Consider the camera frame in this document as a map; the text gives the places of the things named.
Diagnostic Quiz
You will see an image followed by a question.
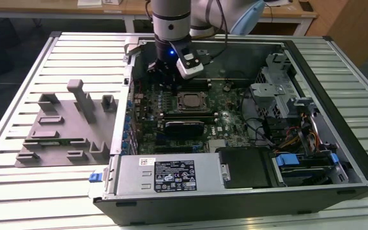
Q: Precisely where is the CPU socket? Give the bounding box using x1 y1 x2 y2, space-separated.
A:
175 91 212 114

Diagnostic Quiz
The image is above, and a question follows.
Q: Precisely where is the black graphics card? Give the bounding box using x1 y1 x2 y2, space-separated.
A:
163 120 205 138

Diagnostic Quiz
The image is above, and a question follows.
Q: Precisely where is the green motherboard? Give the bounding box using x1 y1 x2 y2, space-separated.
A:
132 80 260 156

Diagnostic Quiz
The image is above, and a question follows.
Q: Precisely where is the silver chipset heatsink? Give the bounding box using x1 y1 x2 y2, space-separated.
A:
208 139 229 147

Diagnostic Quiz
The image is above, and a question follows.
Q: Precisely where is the metal drive cage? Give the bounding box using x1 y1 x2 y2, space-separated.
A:
249 53 301 119

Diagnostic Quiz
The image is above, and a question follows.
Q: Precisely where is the white paper sheet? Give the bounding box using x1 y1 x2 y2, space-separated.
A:
76 0 103 7

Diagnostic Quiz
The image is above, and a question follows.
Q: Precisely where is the grey parts rack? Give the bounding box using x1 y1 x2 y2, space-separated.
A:
13 79 120 168

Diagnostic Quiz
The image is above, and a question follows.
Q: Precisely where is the black plastic shroud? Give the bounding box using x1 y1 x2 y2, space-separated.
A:
217 146 275 190

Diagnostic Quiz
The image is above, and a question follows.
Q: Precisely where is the silver power supply unit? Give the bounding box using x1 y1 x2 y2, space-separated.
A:
103 153 227 201

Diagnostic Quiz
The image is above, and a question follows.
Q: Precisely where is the green RAM stick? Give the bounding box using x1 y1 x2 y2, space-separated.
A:
36 139 76 146

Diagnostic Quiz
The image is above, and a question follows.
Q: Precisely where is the wooden desk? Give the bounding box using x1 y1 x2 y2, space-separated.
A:
0 0 320 36

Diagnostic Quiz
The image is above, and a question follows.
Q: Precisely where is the blue plastic latch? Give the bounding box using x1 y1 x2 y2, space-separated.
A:
88 172 104 184

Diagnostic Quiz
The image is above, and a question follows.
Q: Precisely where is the hard disk in blue carrier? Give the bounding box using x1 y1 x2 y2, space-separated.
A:
273 153 340 187

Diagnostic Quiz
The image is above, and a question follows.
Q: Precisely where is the black phone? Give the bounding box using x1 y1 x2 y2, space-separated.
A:
299 1 315 12

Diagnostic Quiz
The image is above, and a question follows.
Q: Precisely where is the black open PC case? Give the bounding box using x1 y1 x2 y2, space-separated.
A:
88 33 368 226

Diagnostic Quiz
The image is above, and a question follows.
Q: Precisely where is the brown wooden cabinet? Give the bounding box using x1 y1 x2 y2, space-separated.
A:
307 0 368 67

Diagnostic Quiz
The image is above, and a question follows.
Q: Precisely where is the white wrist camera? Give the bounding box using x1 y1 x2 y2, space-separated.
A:
171 41 204 80

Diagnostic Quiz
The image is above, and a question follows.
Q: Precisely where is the orange yellow wire bundle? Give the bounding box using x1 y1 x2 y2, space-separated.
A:
275 114 321 154

